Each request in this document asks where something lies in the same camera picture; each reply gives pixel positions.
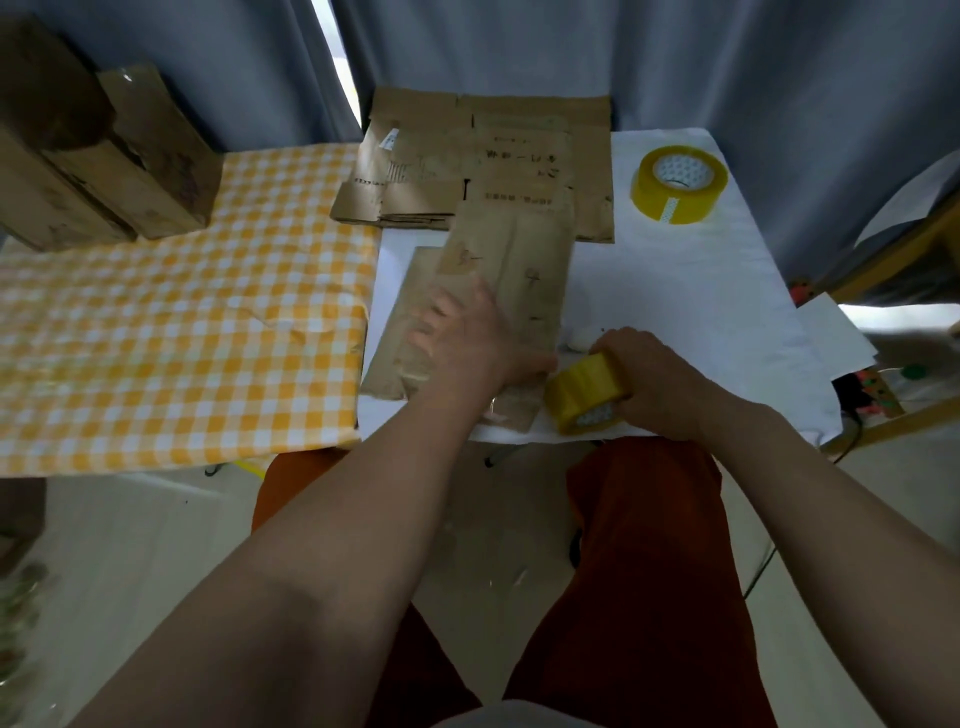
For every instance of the dark brown cardboard box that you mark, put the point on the dark brown cardboard box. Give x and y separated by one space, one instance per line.
45 105

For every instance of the person's right hand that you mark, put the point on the person's right hand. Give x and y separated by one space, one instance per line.
664 390

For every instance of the person's left thumb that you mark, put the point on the person's left thumb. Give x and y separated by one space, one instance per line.
538 366

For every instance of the yellow packing tape roll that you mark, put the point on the yellow packing tape roll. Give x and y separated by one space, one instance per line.
652 195
581 390

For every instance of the taped brown cardboard box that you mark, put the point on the taped brown cardboard box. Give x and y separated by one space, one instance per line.
161 165

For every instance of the person's right forearm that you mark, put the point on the person's right forearm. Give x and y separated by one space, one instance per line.
847 540

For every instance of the person's orange trousers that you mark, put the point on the person's orange trousers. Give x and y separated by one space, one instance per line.
645 570

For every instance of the person's left hand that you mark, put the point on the person's left hand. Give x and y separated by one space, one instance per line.
480 345

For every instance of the white paper sheet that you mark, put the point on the white paper sheet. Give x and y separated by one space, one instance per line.
836 337

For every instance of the white table cover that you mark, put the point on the white table cover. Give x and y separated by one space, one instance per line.
690 300

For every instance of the yellow checked tablecloth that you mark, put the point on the yellow checked tablecloth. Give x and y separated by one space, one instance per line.
180 315

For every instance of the stack of flattened cardboard boxes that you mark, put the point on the stack of flattened cardboard boxes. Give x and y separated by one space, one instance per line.
525 142

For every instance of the wooden frame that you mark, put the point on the wooden frame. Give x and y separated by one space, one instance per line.
900 255

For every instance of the person's right fingers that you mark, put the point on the person's right fingers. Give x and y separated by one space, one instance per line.
609 343

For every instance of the person's left forearm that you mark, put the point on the person's left forearm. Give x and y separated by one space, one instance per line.
315 577

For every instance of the grey curtain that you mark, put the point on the grey curtain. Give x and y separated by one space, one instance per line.
210 67
787 90

